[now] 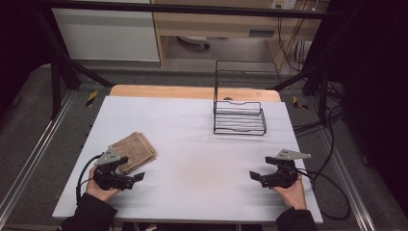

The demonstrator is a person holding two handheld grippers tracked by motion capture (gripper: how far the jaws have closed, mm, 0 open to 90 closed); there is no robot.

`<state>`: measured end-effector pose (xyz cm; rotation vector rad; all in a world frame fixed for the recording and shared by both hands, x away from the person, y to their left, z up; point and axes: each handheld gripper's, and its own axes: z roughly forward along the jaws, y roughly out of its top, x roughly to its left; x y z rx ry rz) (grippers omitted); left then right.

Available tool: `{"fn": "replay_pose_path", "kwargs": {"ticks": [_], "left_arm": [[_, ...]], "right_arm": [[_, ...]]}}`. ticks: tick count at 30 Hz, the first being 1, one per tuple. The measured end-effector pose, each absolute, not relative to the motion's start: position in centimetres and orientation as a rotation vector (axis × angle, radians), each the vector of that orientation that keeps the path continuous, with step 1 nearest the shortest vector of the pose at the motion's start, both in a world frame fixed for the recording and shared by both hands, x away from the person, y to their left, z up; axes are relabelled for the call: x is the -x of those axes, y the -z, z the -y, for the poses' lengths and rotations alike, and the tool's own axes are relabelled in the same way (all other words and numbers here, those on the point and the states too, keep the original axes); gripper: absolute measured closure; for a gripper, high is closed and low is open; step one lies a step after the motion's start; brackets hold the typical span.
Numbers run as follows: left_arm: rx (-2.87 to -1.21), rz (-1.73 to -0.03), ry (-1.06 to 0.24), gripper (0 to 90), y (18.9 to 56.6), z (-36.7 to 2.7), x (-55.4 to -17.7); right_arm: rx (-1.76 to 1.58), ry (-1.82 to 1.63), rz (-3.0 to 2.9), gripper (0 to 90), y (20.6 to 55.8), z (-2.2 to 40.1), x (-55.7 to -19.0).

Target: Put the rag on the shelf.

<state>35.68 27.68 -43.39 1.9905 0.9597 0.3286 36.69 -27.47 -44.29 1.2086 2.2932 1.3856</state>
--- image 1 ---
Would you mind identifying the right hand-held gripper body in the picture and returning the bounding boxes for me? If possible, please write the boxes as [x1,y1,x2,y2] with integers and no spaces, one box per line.
[260,148,312,190]

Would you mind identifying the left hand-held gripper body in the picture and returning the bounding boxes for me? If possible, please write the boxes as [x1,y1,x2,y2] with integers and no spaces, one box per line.
[92,147,136,192]

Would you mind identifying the brown towel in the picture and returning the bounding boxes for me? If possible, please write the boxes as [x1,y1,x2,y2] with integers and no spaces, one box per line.
[109,131,158,176]

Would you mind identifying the black wire rack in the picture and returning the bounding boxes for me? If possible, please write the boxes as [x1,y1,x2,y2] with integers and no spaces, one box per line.
[213,60,277,137]

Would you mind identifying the person's right hand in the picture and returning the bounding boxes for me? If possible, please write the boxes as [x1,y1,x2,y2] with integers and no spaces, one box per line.
[272,175,308,211]

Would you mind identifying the person's left hand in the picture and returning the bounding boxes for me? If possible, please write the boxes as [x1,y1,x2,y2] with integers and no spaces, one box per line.
[86,167,121,203]

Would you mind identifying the black metal stand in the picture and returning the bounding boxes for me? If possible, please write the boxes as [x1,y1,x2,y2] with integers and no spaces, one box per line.
[32,9,115,120]
[269,64,332,127]

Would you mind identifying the white cabinet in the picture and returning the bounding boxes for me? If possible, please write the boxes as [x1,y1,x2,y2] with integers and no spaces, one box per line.
[51,0,161,63]

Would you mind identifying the black curtain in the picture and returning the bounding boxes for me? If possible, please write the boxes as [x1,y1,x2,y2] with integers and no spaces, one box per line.
[0,0,54,114]
[316,0,408,208]

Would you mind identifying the white power strip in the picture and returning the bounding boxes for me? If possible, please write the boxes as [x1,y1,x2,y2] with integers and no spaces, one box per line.
[176,35,212,50]

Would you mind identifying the wooden desk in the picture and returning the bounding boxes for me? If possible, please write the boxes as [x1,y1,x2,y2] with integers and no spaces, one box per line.
[150,0,330,69]

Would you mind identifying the black metal crossbar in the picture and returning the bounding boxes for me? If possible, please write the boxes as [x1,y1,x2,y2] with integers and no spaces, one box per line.
[32,0,329,19]

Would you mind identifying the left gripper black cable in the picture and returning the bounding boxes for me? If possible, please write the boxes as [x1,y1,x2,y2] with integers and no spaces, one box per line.
[75,153,104,204]

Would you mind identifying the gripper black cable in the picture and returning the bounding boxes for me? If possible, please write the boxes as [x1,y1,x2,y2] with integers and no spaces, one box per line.
[75,153,104,204]
[297,167,351,221]

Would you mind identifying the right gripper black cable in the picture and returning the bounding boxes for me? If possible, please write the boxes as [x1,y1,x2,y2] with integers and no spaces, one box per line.
[297,167,351,221]

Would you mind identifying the bundle of black floor cables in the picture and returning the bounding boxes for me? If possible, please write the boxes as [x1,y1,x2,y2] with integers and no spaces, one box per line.
[293,105,346,137]

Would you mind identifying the aluminium floor rail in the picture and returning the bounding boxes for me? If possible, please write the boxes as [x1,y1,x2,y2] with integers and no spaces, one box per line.
[0,90,77,219]
[319,127,377,231]

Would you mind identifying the hanging black cables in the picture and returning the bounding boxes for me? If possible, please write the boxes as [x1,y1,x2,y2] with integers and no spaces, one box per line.
[276,16,306,73]

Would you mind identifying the white wall outlet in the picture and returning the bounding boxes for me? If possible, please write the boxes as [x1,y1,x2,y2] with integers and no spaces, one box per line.
[270,0,298,11]

